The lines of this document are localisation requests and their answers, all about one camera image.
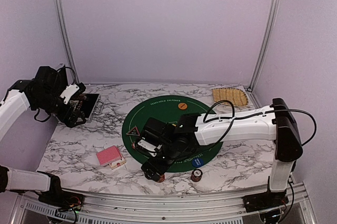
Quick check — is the woven bamboo tray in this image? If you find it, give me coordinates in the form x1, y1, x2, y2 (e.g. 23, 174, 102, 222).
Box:
212, 87, 249, 107

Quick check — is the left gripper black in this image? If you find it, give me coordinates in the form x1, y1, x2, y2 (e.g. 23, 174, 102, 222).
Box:
33, 91, 86, 128

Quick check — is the red playing card deck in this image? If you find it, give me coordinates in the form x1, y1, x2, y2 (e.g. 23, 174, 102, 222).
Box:
96, 146, 122, 166

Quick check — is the aluminium poker case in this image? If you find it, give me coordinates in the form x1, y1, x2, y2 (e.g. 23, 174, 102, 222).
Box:
68, 93, 105, 123

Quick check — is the orange big blind button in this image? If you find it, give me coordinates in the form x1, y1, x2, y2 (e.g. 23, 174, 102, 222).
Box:
178, 103, 187, 110

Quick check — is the aluminium front rail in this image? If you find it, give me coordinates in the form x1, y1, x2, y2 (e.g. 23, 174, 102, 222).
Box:
9, 183, 317, 223

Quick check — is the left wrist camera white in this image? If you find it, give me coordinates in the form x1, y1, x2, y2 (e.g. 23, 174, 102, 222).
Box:
60, 84, 80, 104

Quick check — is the orange poker chip stack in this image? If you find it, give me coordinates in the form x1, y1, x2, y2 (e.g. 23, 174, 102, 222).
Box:
156, 174, 165, 183

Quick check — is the left aluminium frame post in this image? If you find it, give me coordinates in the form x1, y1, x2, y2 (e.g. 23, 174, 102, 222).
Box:
54, 0, 79, 82

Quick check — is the aluminium frame post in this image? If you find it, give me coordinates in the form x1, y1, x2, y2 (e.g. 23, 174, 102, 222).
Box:
247, 0, 280, 92
54, 0, 79, 82

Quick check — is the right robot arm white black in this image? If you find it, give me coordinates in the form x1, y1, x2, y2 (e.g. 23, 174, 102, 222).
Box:
133, 98, 303, 207

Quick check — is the triangular all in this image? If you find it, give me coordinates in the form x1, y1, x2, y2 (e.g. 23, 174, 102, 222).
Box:
126, 126, 140, 137

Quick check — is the blue small blind button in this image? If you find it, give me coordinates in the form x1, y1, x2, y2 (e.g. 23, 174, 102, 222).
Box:
192, 157, 204, 168

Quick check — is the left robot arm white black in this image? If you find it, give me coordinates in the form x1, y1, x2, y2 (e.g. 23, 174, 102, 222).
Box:
1, 64, 86, 206

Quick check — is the right aluminium frame post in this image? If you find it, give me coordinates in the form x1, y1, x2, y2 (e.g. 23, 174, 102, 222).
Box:
247, 0, 280, 92

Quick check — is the playing card box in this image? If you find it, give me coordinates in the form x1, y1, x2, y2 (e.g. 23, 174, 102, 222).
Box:
109, 158, 126, 169

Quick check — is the round green poker mat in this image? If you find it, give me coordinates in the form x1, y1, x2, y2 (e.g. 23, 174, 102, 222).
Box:
122, 95, 223, 172

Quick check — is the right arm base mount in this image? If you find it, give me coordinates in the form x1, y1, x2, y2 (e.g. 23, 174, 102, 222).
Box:
243, 185, 289, 212

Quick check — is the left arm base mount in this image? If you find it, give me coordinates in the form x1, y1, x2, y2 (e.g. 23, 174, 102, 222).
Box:
38, 172, 84, 210

